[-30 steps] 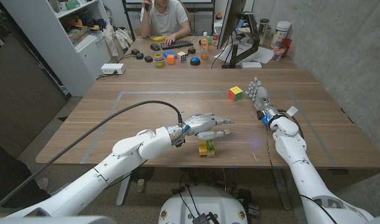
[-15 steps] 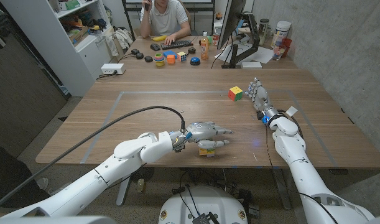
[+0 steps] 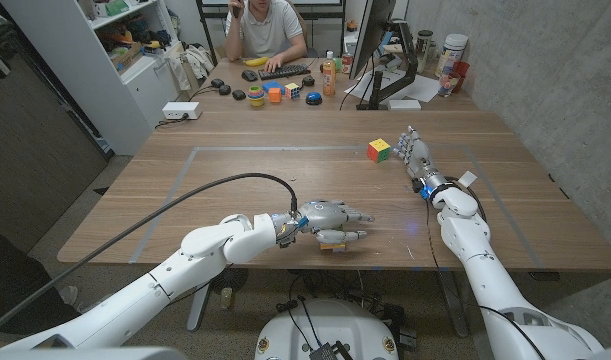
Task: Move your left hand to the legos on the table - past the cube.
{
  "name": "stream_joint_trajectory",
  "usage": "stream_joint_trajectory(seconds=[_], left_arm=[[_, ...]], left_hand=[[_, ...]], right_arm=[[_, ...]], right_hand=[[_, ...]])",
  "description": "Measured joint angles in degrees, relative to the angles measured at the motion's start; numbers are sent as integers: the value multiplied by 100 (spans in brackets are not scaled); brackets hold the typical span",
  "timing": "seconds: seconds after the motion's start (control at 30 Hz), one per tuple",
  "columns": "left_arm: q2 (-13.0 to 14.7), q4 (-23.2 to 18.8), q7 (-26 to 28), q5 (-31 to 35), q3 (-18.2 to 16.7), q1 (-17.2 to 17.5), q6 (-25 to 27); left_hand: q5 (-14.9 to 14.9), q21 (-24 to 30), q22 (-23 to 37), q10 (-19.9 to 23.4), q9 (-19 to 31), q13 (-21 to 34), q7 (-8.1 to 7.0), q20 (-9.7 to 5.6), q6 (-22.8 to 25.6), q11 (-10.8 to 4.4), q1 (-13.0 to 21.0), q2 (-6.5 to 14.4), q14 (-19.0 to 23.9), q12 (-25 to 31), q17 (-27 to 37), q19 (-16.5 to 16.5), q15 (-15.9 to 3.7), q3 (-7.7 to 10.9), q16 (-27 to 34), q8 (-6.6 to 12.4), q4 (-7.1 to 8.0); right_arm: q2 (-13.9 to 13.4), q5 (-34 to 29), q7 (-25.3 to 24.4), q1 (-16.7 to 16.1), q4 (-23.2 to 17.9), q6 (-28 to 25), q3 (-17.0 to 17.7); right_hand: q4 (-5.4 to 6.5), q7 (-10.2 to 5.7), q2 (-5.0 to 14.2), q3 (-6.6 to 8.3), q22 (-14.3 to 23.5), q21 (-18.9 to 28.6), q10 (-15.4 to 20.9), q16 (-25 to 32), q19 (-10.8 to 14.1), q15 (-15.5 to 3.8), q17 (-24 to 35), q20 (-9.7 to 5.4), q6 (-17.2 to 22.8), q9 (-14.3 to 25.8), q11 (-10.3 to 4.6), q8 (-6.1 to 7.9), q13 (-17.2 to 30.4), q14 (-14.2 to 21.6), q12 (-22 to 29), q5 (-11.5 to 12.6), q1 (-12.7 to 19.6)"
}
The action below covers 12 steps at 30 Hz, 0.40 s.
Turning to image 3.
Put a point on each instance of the white wipes canister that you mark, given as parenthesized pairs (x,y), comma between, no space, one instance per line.
(451,54)

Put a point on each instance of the blue block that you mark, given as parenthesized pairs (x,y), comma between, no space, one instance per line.
(272,86)

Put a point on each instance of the black round puck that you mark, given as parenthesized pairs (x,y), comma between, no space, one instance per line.
(308,80)
(225,89)
(239,94)
(217,83)

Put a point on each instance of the yellow and green lego stack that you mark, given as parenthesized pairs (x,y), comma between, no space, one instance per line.
(332,246)

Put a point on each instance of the black keyboard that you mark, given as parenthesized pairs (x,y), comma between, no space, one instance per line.
(283,71)

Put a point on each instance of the blue dome button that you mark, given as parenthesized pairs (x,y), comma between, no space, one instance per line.
(313,98)

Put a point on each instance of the small white-edged rubik's cube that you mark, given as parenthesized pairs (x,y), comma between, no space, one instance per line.
(292,90)

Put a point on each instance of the dark lidded jar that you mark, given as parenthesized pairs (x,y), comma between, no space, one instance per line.
(423,47)

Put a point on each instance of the white flat box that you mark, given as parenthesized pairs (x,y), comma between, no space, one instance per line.
(404,104)

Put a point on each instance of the orange cube block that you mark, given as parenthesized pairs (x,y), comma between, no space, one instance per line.
(275,95)

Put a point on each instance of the orange drink bottle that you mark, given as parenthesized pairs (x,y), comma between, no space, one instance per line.
(329,76)

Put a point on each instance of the grey table leg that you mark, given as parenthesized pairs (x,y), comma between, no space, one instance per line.
(454,302)
(200,305)

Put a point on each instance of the black computer mouse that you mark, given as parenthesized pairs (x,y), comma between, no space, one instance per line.
(249,75)

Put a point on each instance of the multicolour rubik's cube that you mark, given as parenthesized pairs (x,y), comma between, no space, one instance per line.
(378,150)

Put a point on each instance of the white shelving unit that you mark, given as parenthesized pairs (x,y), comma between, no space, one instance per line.
(110,65)

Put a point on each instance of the white paper sheets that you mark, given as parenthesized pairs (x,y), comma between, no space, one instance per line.
(415,86)

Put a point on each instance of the white power strip box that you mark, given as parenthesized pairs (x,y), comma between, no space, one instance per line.
(181,110)

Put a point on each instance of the clear drinking glass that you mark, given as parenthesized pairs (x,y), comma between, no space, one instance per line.
(447,84)

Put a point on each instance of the person in white polo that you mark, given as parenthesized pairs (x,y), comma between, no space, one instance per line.
(265,27)

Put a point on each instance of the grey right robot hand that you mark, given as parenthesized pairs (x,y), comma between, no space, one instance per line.
(417,152)

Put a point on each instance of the red soda can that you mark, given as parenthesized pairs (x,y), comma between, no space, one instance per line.
(347,63)

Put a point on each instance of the red plastic cup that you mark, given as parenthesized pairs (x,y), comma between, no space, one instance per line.
(461,70)

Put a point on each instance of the beige clothing pile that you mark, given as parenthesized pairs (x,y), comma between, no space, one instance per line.
(192,61)

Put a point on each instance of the white robot torso base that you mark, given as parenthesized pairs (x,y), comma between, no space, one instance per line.
(327,332)

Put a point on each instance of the yellow banana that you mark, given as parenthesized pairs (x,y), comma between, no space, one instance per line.
(256,61)

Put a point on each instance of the rainbow stacking cups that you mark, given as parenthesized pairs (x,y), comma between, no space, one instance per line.
(256,96)

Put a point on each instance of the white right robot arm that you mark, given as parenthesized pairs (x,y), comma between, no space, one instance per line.
(490,270)

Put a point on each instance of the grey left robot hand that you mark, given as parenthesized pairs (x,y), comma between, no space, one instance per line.
(330,220)

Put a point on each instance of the black computer monitor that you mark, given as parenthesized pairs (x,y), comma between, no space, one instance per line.
(370,32)

